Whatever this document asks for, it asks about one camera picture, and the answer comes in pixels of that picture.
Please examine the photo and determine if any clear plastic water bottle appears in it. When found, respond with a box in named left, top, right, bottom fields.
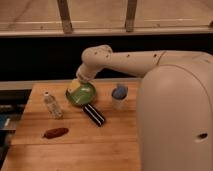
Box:
left=44, top=92, right=63, bottom=119

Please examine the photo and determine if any brown chip bag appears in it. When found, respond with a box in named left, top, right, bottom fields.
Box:
left=43, top=128, right=69, bottom=139

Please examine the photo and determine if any left wooden post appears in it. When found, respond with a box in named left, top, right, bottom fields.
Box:
left=57, top=0, right=73, bottom=34

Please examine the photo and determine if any wooden post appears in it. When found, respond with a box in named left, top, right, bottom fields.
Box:
left=125, top=0, right=137, bottom=32
left=57, top=0, right=73, bottom=34

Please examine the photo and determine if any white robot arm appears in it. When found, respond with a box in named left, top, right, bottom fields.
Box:
left=76, top=45, right=213, bottom=171

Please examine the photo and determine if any clear cup with blue item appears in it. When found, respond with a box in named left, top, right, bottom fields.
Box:
left=111, top=84, right=128, bottom=110

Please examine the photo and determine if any right wooden post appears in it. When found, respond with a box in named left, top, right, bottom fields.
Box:
left=125, top=0, right=137, bottom=32

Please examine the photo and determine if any green bowl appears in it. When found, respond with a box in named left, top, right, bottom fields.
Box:
left=65, top=83, right=96, bottom=106

